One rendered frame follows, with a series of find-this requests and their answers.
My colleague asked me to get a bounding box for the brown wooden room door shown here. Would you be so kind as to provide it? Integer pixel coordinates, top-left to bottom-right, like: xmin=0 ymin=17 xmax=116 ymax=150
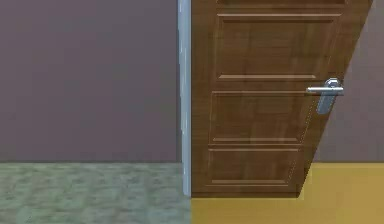
xmin=190 ymin=0 xmax=375 ymax=200

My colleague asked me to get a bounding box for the grey door frame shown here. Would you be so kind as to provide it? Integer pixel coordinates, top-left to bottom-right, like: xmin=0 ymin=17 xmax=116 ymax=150
xmin=176 ymin=0 xmax=193 ymax=198

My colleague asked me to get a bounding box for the silver door lever handle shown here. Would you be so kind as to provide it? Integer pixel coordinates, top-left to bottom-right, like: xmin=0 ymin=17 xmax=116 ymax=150
xmin=305 ymin=77 xmax=345 ymax=116

